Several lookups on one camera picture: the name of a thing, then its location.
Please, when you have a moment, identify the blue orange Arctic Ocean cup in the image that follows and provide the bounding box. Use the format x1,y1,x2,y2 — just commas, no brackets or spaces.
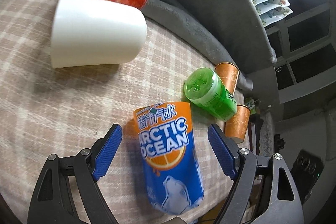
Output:
133,102,205,215

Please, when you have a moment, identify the orange paper cup front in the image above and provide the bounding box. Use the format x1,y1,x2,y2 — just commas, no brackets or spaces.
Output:
224,105,251,143

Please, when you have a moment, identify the orange paper cup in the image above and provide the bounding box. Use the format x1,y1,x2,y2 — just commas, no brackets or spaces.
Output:
215,62,240,95
224,105,251,143

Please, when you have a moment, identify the orange paper cup rear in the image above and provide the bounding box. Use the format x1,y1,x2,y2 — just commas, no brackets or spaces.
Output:
215,62,240,95

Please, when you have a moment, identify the green tea cup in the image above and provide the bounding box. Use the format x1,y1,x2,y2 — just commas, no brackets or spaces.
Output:
183,68,237,122

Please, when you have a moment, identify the white plastic cup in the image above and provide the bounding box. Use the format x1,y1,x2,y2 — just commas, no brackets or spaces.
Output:
50,0,147,68

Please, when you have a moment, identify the white lace cloth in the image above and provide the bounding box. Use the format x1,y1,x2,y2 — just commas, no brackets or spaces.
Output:
259,112,275,157

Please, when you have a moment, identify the green paper bag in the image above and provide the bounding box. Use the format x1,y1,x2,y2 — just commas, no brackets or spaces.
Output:
244,97,259,115

